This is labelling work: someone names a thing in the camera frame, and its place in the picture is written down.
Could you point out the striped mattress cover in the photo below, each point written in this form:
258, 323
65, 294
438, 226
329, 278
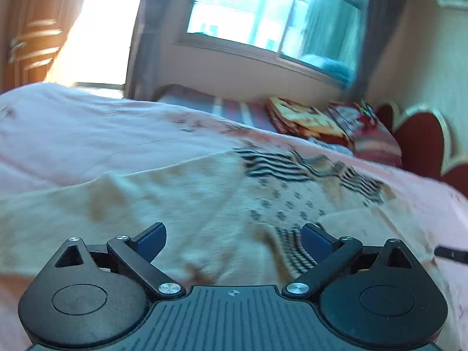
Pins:
219, 108

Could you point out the yellow red folded blanket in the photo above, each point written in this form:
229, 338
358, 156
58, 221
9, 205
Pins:
303, 120

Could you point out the wooden door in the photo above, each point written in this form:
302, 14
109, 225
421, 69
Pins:
40, 25

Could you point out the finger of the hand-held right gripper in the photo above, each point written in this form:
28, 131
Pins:
451, 253

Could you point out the pink floral bed sheet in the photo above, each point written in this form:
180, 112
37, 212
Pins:
91, 128

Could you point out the grey curtain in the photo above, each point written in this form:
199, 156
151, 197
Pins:
146, 44
380, 25

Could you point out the window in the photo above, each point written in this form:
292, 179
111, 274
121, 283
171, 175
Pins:
263, 11

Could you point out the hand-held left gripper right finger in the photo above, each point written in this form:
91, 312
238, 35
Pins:
316, 243

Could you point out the red patterned pillow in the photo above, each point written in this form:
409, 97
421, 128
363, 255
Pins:
369, 135

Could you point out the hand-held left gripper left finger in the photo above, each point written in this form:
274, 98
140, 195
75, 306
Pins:
151, 241

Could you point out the red bed headboard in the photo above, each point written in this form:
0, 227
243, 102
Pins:
420, 139

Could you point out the cream patterned knitted sweater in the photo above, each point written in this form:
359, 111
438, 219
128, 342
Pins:
182, 197

